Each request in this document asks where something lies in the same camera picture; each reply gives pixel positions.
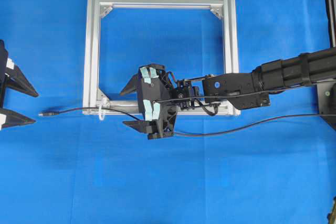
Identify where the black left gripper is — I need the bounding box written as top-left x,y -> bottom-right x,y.
1,40 -> 39,130

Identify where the white zip tie loop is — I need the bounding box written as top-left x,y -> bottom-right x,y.
97,97 -> 110,121

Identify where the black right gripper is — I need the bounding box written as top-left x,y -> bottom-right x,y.
120,64 -> 177,140

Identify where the black wire with plug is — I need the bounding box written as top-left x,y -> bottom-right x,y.
38,105 -> 336,137

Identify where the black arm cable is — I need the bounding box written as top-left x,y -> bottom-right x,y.
153,87 -> 295,104

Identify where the aluminium extrusion frame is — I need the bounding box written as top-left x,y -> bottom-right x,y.
82,0 -> 239,116

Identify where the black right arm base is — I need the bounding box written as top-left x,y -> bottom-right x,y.
316,0 -> 336,132

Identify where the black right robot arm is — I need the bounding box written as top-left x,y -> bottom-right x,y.
120,48 -> 335,140

